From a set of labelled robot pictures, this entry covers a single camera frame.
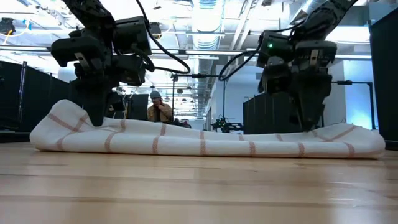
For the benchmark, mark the tall black partition panel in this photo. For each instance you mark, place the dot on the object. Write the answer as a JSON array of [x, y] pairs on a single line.
[[385, 77]]

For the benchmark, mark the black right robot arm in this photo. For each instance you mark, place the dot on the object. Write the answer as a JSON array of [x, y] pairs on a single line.
[[323, 15]]

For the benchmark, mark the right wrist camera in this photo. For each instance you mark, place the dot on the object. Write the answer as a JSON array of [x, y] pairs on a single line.
[[275, 51]]

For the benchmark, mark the silver ventilation duct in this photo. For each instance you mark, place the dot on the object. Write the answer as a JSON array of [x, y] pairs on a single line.
[[206, 18]]

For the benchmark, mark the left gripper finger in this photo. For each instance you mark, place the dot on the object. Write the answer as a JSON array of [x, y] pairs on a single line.
[[96, 99]]

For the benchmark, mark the black screen panel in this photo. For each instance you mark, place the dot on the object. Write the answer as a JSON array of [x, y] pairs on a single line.
[[138, 107]]

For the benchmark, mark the angled silver duct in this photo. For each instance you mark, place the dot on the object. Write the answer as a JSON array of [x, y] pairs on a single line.
[[301, 11]]

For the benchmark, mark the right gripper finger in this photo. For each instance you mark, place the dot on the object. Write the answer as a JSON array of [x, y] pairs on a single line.
[[311, 99]]

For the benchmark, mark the background black robot arm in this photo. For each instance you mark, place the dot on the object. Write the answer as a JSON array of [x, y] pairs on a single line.
[[224, 126]]

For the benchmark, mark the black ceiling device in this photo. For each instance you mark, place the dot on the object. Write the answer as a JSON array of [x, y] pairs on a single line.
[[156, 31], [7, 26]]

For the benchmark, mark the black gantry frame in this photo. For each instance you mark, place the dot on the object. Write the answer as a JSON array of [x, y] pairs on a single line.
[[351, 82], [199, 76]]

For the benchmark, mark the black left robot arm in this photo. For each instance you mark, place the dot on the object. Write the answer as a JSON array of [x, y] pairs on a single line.
[[90, 12]]

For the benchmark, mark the person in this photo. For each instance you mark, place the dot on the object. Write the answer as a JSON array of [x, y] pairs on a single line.
[[160, 113]]

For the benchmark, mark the white towel with red grid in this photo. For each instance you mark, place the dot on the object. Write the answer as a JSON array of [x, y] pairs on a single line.
[[199, 144]]

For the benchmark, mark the long ceiling light strip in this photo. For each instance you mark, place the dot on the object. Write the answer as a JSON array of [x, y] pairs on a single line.
[[214, 53]]

